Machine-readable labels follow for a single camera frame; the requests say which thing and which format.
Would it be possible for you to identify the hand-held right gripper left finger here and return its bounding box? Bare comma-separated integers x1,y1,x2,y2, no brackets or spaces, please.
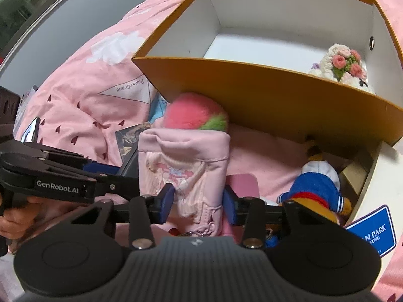
74,184,175,250

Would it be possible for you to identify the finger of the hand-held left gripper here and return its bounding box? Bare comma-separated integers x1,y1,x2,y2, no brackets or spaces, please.
47,149,140,177
95,175,142,201

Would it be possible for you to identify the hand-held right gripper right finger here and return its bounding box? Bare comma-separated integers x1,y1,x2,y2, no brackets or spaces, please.
222,186,318,248

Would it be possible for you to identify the pink fabric pouch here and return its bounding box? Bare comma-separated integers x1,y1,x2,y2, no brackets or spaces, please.
139,128,231,236

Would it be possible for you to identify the pink and green plush ball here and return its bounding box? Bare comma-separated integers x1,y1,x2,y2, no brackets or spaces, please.
164,92,229,133

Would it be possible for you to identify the orange cardboard box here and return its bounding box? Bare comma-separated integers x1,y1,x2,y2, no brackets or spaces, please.
131,0,403,148

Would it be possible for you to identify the person's left hand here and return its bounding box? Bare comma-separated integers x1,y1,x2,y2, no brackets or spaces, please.
0,194,44,240

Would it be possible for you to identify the illustrated picture tin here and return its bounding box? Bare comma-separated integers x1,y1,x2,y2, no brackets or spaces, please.
115,121,152,168

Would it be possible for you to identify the dark smartphone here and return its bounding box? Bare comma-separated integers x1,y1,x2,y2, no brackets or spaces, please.
20,116,41,144

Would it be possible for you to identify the duck plush toy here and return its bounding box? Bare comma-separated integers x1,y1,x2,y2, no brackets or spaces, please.
276,136,352,227

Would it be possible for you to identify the small gold box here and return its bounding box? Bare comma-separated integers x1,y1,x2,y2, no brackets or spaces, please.
338,149,377,199

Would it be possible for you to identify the white box with blue label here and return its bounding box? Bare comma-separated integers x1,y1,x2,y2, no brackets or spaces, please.
345,140,403,258

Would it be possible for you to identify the window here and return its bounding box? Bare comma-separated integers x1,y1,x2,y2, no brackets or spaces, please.
0,0,95,66

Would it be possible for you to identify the crochet flower bouquet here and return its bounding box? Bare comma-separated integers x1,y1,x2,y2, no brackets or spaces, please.
308,44,377,95

